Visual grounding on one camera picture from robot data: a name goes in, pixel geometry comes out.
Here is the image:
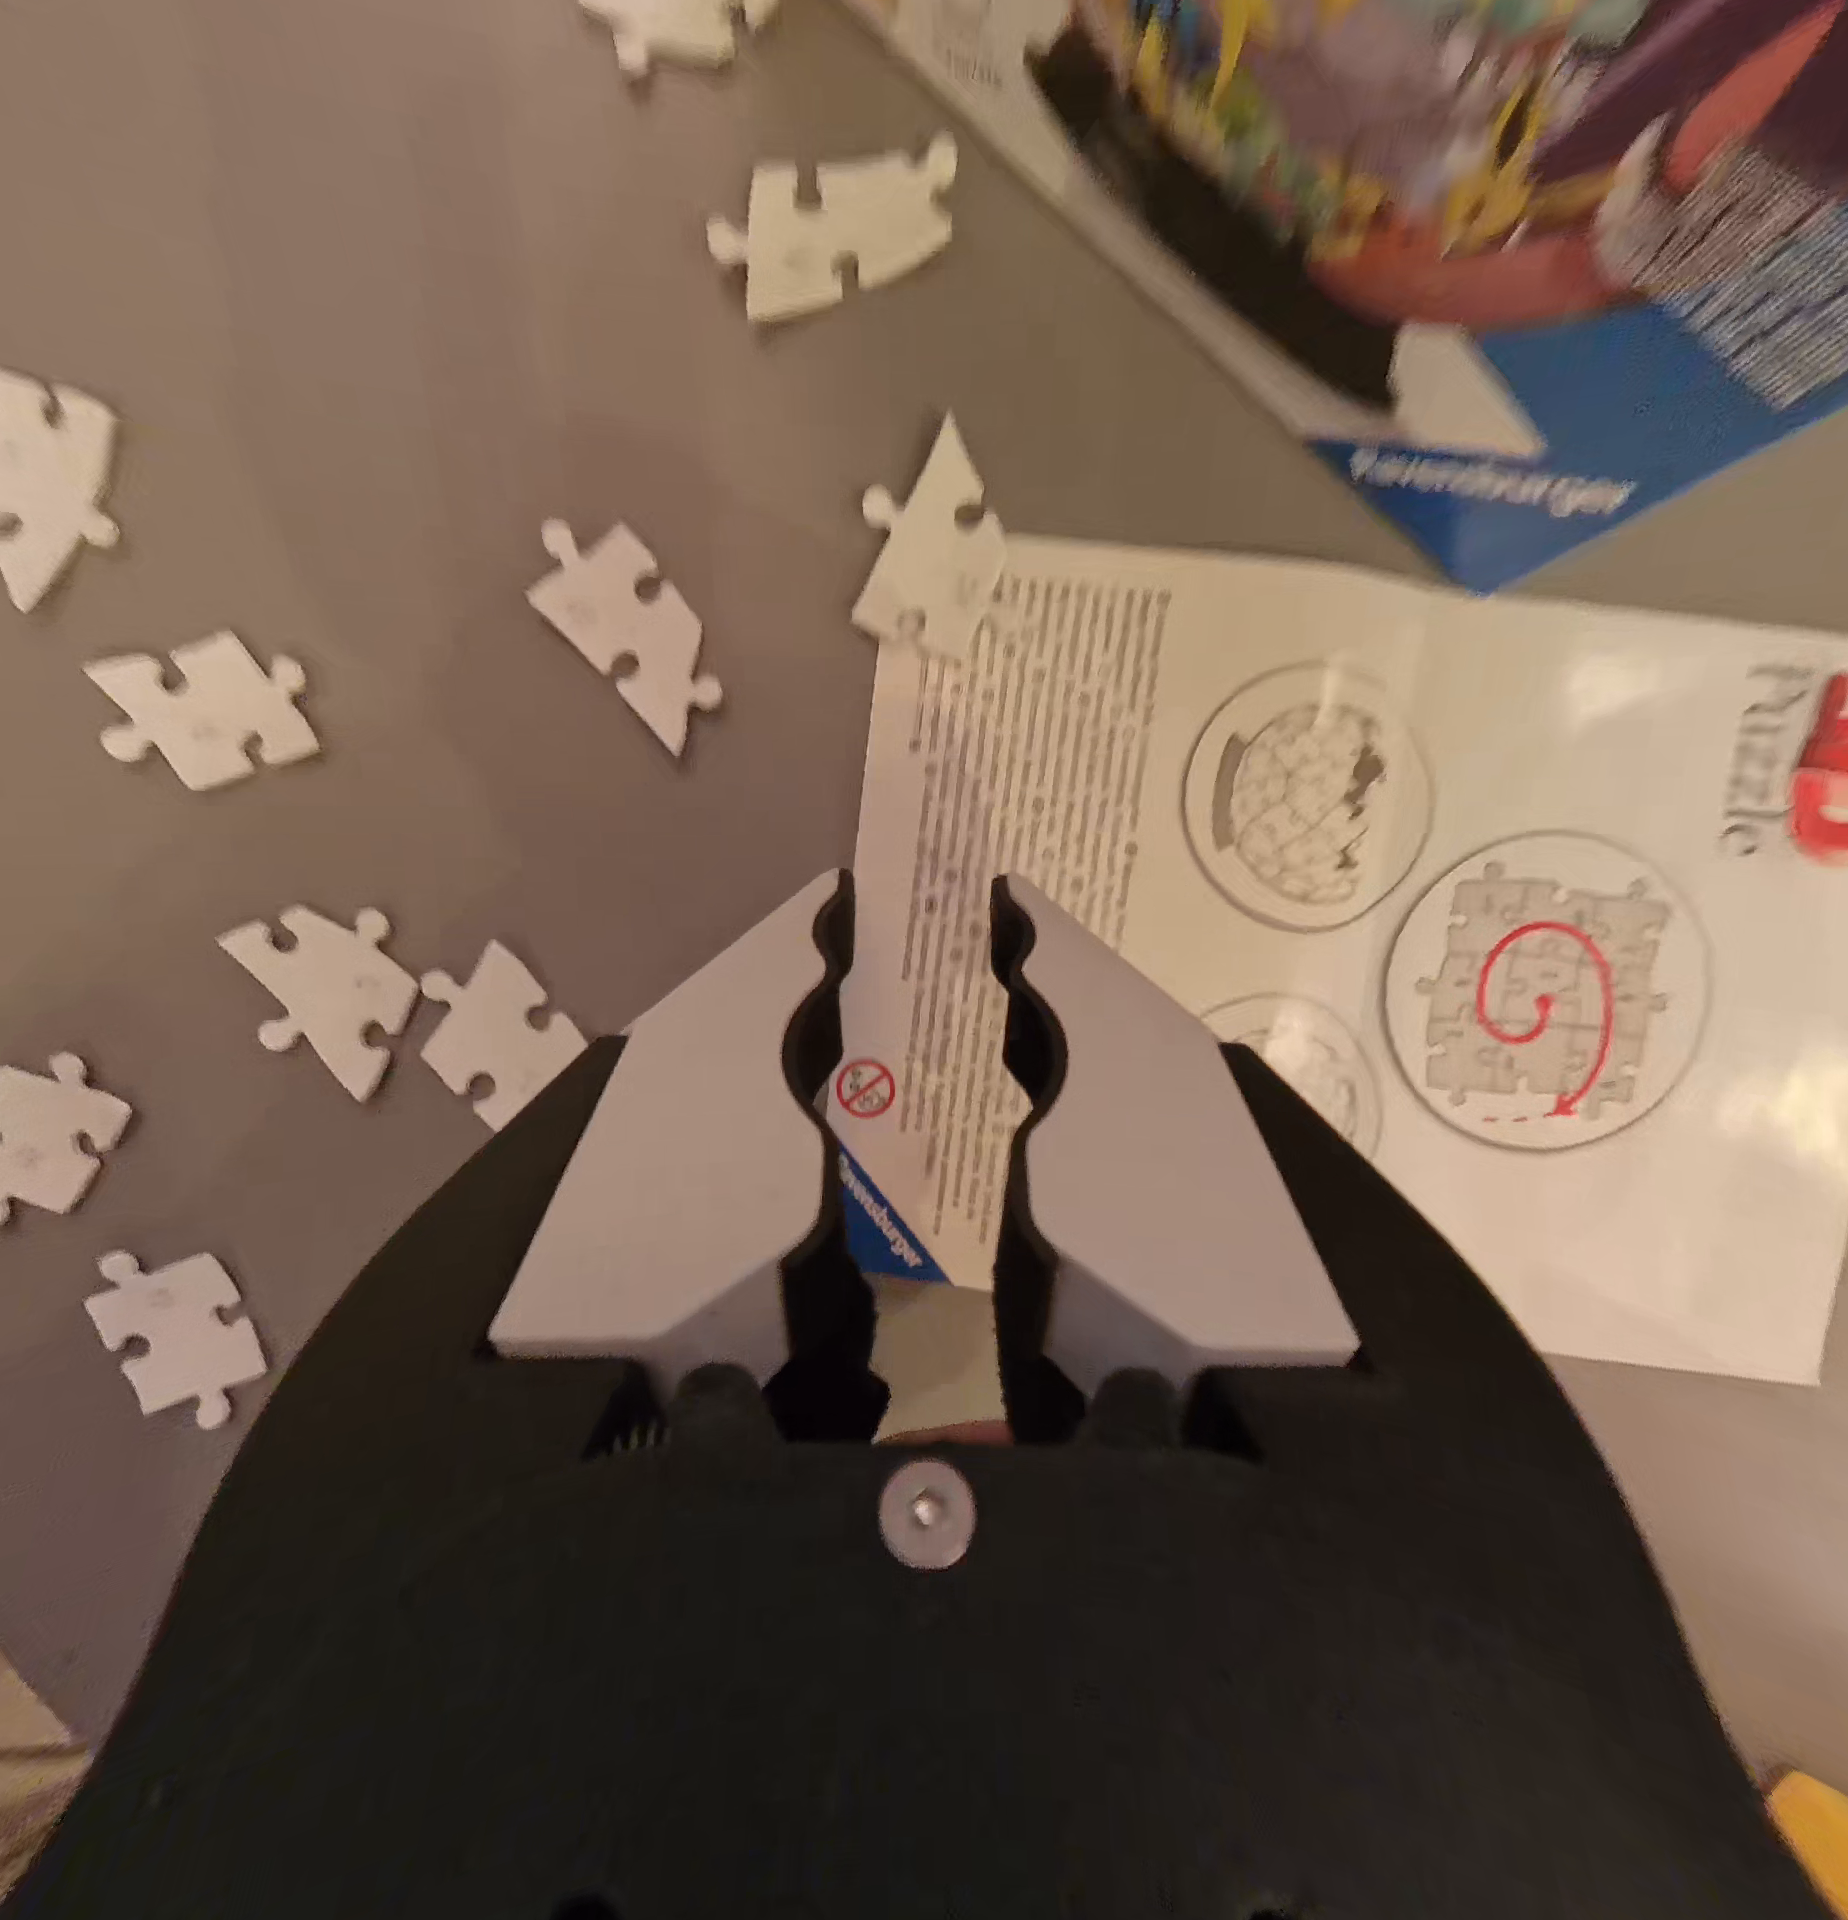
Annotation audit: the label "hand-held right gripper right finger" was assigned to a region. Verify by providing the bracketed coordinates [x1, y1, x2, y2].
[987, 874, 1363, 1435]

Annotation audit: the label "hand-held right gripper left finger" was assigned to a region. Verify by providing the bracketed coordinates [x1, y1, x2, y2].
[490, 866, 882, 1435]

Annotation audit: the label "white puzzle pieces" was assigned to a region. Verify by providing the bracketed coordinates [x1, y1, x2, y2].
[0, 0, 1007, 1431]

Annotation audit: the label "colourful cardboard puzzle box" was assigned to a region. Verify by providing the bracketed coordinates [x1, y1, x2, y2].
[846, 0, 1848, 596]

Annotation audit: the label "white printed instruction sheet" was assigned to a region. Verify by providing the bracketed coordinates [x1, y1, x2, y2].
[826, 534, 1848, 1383]

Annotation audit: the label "yellow plastic bin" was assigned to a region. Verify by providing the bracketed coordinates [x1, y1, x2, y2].
[1763, 1770, 1848, 1920]

